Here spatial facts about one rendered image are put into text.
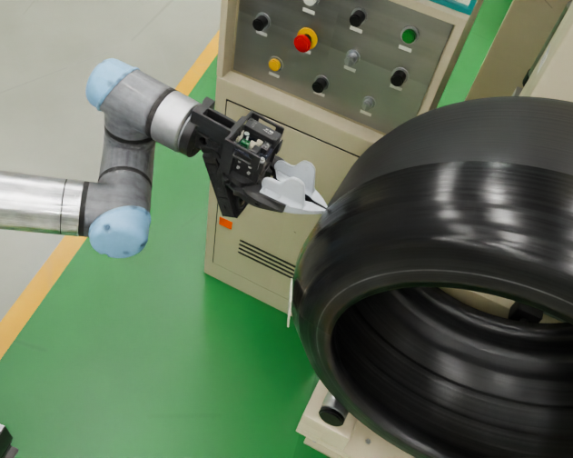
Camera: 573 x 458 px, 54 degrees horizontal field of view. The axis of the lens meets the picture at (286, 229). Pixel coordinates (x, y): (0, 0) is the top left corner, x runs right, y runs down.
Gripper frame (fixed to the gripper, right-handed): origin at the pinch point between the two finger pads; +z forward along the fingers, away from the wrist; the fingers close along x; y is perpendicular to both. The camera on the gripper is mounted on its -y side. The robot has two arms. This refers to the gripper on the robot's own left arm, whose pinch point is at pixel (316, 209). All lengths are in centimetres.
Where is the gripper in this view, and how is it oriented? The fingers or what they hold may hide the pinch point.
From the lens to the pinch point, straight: 76.3
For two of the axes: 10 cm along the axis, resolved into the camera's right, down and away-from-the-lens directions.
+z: 8.7, 4.8, -1.0
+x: 4.3, -6.5, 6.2
